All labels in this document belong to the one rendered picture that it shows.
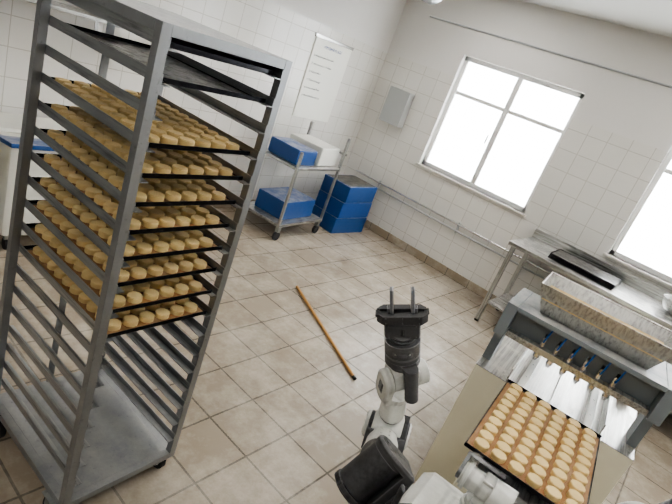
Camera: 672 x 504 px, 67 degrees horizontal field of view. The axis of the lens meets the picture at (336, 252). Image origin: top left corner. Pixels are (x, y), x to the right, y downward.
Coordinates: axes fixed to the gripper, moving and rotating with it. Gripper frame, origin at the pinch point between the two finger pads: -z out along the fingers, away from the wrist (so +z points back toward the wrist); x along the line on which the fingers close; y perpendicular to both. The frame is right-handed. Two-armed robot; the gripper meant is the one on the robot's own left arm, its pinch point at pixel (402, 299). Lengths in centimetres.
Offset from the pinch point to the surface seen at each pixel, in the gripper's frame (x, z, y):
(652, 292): 236, 200, -322
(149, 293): -84, 21, -37
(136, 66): -69, -50, -36
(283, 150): -108, 70, -378
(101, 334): -91, 24, -18
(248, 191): -51, -6, -60
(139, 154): -69, -29, -25
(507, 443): 36, 76, -27
